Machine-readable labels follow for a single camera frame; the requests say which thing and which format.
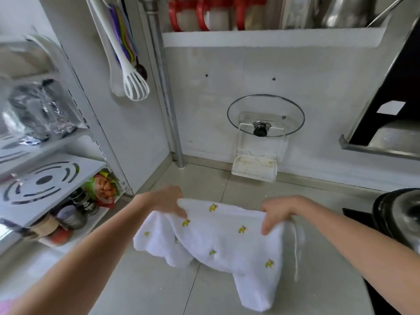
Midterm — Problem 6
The person's left hand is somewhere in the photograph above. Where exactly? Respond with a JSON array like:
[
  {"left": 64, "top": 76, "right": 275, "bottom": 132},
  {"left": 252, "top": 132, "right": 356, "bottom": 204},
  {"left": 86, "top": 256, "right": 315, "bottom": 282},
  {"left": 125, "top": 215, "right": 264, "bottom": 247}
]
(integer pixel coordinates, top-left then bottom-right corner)
[{"left": 137, "top": 185, "right": 188, "bottom": 220}]

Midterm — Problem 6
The person's right hand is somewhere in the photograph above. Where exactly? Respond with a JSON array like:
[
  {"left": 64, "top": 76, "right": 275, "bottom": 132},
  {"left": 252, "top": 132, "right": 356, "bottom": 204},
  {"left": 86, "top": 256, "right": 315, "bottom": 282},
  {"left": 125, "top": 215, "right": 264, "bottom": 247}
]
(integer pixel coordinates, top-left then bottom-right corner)
[{"left": 261, "top": 195, "right": 315, "bottom": 236}]

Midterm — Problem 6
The white banana print cloth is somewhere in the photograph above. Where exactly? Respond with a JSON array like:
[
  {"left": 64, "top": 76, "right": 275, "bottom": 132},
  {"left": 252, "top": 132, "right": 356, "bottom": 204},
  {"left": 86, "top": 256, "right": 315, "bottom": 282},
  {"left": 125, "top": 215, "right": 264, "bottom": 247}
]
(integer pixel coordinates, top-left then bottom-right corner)
[{"left": 133, "top": 198, "right": 306, "bottom": 313}]

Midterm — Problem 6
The pink muslin cloth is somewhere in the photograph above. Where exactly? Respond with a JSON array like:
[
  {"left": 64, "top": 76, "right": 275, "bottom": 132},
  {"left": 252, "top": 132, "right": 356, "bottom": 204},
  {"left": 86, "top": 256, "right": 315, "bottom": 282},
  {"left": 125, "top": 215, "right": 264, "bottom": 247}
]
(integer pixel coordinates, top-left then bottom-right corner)
[{"left": 0, "top": 297, "right": 17, "bottom": 315}]

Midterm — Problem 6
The person's left forearm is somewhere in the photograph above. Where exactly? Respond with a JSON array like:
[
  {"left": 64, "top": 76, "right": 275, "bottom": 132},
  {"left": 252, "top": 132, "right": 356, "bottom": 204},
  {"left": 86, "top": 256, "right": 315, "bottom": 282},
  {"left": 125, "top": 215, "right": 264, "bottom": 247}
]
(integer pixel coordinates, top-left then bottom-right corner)
[{"left": 6, "top": 193, "right": 151, "bottom": 315}]

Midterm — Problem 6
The person's right forearm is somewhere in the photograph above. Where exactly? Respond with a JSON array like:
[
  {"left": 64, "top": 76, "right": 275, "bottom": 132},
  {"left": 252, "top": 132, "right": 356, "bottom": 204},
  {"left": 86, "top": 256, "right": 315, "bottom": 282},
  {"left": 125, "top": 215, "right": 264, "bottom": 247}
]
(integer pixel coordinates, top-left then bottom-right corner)
[{"left": 295, "top": 198, "right": 420, "bottom": 315}]

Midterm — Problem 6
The white drip tray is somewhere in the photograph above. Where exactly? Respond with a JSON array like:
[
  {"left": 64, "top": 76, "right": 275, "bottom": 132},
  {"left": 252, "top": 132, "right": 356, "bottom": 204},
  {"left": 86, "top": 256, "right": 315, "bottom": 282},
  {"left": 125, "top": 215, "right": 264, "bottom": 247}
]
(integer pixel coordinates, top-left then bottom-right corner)
[{"left": 231, "top": 149, "right": 279, "bottom": 183}]

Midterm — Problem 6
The red and green snack packet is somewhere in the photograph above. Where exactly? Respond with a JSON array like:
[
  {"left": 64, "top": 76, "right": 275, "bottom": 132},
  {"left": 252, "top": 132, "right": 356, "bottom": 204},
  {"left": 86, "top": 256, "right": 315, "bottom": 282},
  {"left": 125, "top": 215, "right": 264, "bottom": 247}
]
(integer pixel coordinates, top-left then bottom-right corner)
[{"left": 82, "top": 168, "right": 120, "bottom": 210}]

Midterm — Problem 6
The white lid holder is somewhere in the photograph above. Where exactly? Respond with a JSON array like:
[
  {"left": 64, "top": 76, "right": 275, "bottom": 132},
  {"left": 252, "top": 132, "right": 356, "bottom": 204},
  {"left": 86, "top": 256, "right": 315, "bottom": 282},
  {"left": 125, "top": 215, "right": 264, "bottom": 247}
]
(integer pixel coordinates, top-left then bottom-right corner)
[{"left": 237, "top": 111, "right": 289, "bottom": 161}]

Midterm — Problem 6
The black-lidded spice jar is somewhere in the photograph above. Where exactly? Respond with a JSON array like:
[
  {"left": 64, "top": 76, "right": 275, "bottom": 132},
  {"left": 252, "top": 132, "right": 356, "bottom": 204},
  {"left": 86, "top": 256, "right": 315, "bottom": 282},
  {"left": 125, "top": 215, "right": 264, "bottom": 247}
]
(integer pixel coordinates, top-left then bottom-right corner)
[{"left": 69, "top": 188, "right": 101, "bottom": 217}]

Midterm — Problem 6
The white tiered shelf rack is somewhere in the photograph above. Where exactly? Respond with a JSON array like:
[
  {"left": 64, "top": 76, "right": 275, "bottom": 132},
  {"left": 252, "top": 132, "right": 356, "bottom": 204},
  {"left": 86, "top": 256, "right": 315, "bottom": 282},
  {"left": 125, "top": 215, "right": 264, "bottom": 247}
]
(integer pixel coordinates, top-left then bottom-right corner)
[{"left": 0, "top": 34, "right": 135, "bottom": 256}]

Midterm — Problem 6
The steel shaker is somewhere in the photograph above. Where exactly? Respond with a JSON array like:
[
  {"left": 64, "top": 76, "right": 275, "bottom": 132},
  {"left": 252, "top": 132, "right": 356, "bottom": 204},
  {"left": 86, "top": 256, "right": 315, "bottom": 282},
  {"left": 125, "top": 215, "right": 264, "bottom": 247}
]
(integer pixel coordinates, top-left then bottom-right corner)
[{"left": 56, "top": 205, "right": 88, "bottom": 231}]

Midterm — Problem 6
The grey metal pipe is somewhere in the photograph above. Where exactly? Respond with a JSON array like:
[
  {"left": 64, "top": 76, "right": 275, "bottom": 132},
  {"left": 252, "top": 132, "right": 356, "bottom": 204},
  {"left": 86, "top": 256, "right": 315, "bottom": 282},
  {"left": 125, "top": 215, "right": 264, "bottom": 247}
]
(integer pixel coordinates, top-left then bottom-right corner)
[{"left": 141, "top": 0, "right": 186, "bottom": 169}]

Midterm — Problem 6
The glass pot lid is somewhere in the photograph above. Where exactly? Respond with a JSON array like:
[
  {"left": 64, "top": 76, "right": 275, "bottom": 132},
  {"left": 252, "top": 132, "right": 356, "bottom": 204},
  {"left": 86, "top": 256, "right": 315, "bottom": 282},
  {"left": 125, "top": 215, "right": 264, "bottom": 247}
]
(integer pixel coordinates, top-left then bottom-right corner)
[{"left": 227, "top": 94, "right": 306, "bottom": 138}]

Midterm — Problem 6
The tan and red spice jar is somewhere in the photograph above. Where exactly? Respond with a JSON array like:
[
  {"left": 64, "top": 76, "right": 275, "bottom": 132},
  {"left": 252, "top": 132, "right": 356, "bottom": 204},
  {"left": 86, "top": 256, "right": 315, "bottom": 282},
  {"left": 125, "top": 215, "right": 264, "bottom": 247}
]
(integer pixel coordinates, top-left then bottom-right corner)
[{"left": 24, "top": 214, "right": 74, "bottom": 247}]

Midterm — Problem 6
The black cooking pot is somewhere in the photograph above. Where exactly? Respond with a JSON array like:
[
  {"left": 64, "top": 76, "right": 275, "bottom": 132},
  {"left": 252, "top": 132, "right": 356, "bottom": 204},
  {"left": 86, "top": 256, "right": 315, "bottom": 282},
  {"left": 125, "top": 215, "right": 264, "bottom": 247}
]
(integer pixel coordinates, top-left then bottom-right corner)
[{"left": 371, "top": 188, "right": 420, "bottom": 256}]

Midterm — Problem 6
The steel range hood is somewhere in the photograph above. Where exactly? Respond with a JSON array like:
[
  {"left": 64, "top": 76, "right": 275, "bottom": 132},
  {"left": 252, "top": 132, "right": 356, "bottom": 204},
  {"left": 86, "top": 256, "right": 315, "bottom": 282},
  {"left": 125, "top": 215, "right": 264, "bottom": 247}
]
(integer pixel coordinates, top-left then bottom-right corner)
[{"left": 339, "top": 16, "right": 420, "bottom": 161}]

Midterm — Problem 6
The white plastic spoon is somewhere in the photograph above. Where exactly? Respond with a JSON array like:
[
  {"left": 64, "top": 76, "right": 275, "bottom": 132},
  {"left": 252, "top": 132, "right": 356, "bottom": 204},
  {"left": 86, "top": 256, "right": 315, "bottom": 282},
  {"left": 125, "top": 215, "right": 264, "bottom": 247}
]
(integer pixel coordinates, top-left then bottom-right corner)
[{"left": 84, "top": 0, "right": 127, "bottom": 97}]

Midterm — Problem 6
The black glass stove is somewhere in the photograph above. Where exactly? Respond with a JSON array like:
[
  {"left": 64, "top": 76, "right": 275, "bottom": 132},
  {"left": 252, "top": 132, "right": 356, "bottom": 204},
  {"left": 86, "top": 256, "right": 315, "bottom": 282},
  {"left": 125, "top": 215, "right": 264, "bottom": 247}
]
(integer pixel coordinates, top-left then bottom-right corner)
[{"left": 342, "top": 208, "right": 420, "bottom": 315}]

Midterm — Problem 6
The white slotted utensil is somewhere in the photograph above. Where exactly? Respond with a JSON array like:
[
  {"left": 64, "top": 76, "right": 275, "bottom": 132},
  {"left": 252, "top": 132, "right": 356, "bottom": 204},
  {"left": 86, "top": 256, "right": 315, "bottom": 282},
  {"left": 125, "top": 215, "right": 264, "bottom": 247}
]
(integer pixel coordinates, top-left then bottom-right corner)
[{"left": 88, "top": 0, "right": 151, "bottom": 102}]

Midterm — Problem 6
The red-lidded clear jar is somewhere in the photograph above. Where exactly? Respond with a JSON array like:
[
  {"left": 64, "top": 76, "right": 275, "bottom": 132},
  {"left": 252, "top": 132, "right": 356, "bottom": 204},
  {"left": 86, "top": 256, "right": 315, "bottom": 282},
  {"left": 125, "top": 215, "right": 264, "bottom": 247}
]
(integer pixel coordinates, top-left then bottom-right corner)
[
  {"left": 233, "top": 0, "right": 267, "bottom": 32},
  {"left": 168, "top": 0, "right": 201, "bottom": 32},
  {"left": 196, "top": 0, "right": 235, "bottom": 32}
]

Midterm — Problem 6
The stainless steel kettle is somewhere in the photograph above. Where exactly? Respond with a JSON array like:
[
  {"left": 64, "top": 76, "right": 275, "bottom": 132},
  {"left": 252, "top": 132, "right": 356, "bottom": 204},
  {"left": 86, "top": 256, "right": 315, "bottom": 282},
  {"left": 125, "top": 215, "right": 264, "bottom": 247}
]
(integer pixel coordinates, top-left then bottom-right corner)
[{"left": 315, "top": 0, "right": 378, "bottom": 29}]

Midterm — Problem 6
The white wall shelf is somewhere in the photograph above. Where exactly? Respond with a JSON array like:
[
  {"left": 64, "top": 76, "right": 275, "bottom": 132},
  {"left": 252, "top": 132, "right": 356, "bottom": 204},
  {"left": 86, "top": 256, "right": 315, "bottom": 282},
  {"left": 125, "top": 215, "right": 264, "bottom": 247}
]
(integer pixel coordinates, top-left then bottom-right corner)
[{"left": 161, "top": 16, "right": 393, "bottom": 49}]

